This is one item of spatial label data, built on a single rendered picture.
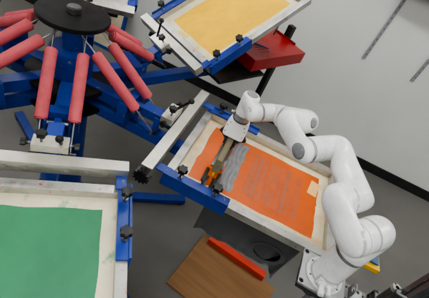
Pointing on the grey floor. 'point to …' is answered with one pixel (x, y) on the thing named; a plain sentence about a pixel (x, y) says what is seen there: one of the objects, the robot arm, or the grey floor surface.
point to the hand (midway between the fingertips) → (228, 143)
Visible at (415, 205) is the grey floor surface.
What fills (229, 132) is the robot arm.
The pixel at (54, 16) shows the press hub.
